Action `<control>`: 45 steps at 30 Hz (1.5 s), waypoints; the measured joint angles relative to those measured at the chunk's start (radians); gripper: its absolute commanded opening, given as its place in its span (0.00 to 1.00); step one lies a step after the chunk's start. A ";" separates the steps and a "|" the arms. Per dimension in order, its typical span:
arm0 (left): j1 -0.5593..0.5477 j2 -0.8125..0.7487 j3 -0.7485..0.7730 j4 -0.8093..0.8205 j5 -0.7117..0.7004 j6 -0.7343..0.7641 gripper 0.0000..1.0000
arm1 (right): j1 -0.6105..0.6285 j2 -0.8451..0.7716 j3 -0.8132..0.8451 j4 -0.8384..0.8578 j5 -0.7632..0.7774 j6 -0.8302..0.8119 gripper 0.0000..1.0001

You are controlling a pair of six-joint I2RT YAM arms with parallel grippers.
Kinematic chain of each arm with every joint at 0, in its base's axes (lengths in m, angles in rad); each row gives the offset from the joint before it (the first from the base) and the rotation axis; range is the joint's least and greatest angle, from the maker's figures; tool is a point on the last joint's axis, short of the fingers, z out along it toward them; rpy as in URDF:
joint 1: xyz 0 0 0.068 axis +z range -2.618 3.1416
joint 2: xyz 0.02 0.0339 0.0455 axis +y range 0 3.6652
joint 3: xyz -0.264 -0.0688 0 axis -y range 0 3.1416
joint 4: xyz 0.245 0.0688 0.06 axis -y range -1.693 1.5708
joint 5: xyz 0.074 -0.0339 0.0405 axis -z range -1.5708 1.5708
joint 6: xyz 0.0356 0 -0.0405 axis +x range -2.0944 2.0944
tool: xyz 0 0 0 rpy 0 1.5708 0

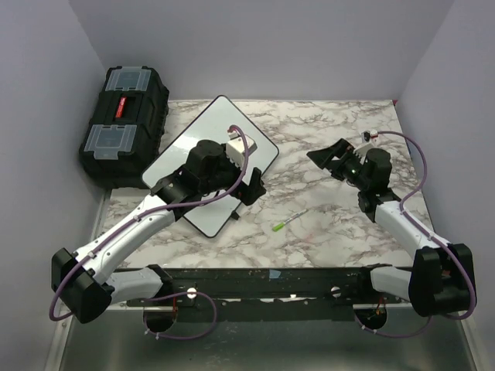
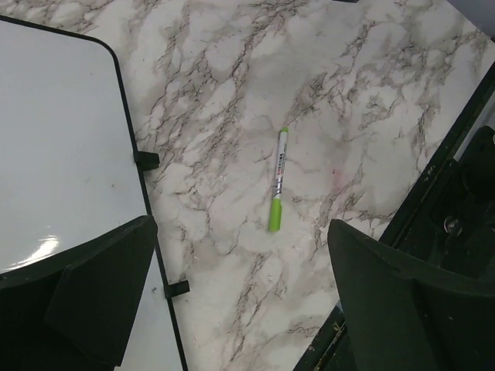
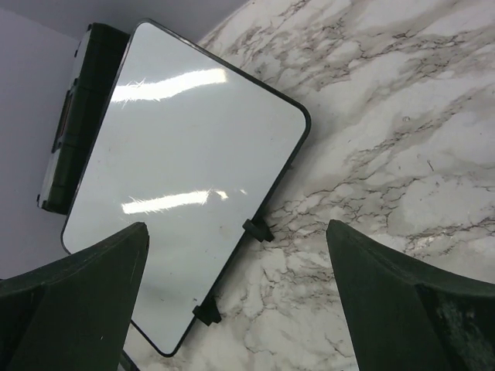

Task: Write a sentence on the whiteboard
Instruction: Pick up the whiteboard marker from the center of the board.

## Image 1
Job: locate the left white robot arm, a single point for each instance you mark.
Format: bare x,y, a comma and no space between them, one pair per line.
86,280

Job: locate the white marker pen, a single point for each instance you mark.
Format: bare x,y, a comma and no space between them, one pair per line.
293,217

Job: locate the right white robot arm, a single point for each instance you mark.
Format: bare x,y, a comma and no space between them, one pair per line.
441,280

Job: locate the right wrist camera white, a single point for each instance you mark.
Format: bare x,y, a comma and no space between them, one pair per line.
369,141

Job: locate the black plastic toolbox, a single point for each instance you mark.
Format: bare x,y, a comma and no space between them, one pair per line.
126,128

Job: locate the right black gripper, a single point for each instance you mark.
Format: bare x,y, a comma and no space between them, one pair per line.
324,158

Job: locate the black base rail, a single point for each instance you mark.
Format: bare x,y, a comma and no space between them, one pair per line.
248,295

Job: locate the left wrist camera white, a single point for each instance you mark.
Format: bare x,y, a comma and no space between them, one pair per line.
236,150

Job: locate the white whiteboard black frame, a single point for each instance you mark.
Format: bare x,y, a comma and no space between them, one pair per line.
212,123

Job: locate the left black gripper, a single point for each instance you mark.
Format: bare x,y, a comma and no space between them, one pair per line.
250,192

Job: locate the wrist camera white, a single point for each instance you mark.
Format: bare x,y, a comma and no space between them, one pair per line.
236,150
369,141

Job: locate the green marker cap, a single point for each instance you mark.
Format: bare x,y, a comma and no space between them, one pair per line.
278,227

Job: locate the blue tape piece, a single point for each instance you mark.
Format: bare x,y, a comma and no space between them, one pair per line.
274,274

